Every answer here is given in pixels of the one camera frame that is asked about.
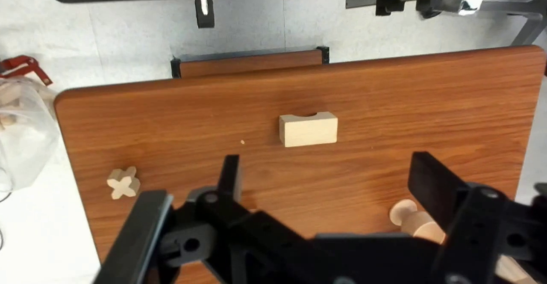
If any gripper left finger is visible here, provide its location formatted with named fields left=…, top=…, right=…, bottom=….
left=159, top=155, right=317, bottom=284

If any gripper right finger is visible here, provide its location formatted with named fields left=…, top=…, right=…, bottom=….
left=407, top=151, right=547, bottom=284

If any round wooden peg block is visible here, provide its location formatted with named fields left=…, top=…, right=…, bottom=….
left=388, top=199, right=538, bottom=284

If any cross-shaped wooden block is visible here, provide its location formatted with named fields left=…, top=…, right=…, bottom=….
left=106, top=166, right=141, bottom=200

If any rectangular notched wooden block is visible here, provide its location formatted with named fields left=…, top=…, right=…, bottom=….
left=279, top=112, right=338, bottom=148

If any clear bag of wooden blocks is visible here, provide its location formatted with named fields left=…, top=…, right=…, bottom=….
left=0, top=76, right=61, bottom=192

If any red clamp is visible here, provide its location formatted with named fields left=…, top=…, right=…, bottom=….
left=0, top=55, right=53, bottom=86

